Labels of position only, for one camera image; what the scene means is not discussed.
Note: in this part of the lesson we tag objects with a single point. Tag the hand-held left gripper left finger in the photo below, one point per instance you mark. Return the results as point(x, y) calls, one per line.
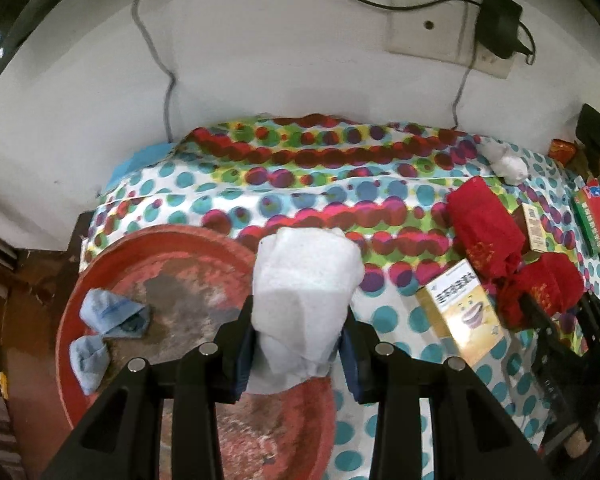
point(240, 357)

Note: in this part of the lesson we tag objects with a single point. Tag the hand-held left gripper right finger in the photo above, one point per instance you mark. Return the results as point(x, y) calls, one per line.
point(352, 360)

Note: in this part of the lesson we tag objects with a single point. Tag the red cloth with gold print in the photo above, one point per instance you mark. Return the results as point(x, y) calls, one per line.
point(485, 230)
point(545, 280)

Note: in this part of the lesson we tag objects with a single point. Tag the yellow cardboard box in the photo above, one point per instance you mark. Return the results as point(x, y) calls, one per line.
point(460, 315)

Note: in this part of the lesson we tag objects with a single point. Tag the white cloth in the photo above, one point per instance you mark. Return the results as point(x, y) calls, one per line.
point(305, 280)

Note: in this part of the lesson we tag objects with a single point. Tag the red round basin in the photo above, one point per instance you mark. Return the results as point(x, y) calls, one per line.
point(180, 260)

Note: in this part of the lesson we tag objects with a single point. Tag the small brown and yellow box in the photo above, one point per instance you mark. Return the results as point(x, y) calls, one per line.
point(532, 227)

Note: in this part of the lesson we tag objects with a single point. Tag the green and red box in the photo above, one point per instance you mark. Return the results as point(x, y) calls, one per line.
point(597, 220)

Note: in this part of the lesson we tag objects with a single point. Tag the light blue cloth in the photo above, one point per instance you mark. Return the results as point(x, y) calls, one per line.
point(87, 360)
point(115, 312)

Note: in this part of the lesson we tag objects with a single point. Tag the colourful polka dot cloth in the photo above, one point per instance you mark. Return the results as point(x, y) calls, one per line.
point(330, 185)

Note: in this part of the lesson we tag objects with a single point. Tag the orange snack packet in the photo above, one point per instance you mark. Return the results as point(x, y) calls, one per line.
point(562, 151)

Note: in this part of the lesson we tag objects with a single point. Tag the black upright object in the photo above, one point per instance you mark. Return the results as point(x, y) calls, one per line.
point(594, 125)

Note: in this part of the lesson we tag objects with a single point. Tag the light blue sheet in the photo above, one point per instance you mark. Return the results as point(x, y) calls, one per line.
point(140, 157)

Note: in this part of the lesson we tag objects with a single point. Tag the black power adapter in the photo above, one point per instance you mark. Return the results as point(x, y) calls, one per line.
point(497, 20)

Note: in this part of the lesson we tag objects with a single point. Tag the white wall socket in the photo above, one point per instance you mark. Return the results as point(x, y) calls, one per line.
point(495, 65)

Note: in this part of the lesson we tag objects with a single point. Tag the white wall plate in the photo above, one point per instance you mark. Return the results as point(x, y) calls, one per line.
point(425, 25)

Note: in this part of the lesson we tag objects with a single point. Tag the dark frame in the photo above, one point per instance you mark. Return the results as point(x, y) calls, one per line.
point(10, 25)

